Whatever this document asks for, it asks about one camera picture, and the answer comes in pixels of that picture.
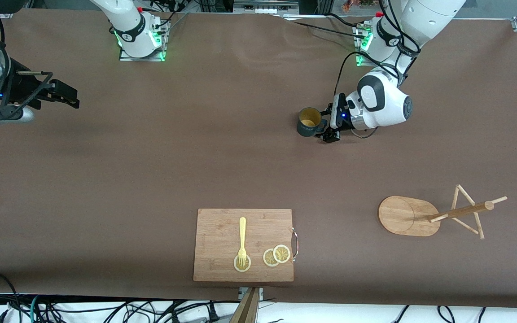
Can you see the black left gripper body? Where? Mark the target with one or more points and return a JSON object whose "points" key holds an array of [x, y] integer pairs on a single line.
{"points": [[333, 127]]}

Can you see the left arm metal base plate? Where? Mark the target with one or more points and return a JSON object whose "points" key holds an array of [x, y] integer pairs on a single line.
{"points": [[397, 63]]}

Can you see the grey power strip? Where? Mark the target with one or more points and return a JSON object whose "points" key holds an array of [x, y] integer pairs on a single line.
{"points": [[265, 7]]}

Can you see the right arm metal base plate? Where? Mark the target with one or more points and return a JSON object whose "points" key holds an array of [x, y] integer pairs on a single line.
{"points": [[126, 57]]}

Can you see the lemon slice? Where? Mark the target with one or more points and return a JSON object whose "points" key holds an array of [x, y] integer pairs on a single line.
{"points": [[268, 259], [282, 253], [242, 268]]}

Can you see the wooden post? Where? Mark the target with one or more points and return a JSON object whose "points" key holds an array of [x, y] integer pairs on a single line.
{"points": [[246, 309]]}

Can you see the wooden mug rack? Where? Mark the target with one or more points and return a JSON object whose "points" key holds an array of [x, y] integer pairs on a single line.
{"points": [[406, 215]]}

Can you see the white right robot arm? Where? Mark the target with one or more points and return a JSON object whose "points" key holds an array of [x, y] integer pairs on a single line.
{"points": [[128, 27]]}

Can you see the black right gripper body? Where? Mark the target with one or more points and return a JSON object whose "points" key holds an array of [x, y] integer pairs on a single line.
{"points": [[18, 91]]}

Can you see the yellow plastic fork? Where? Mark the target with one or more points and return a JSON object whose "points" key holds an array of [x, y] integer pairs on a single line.
{"points": [[242, 233]]}

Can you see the teal mug with yellow inside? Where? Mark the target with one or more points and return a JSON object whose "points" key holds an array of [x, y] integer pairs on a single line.
{"points": [[308, 123]]}

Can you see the metal clamp bracket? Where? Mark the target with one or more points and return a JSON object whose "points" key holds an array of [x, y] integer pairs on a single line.
{"points": [[242, 292]]}

